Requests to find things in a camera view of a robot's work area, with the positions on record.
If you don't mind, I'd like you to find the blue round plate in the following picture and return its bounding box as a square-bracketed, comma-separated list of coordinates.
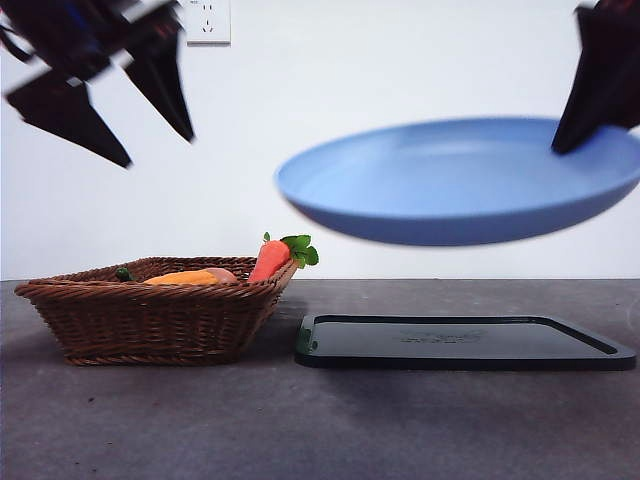
[274, 117, 640, 247]

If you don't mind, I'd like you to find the orange-yellow corn cob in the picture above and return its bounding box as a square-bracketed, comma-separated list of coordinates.
[142, 269, 222, 287]

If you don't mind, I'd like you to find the brown wicker basket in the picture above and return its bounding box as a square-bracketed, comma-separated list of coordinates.
[14, 256, 301, 367]

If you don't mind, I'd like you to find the orange carrot with green leaves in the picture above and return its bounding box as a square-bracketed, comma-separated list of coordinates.
[248, 232, 321, 284]

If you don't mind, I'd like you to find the black cutting board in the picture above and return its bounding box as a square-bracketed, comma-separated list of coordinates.
[293, 313, 638, 372]

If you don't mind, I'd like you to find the white wall socket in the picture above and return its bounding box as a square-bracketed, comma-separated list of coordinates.
[179, 0, 233, 48]

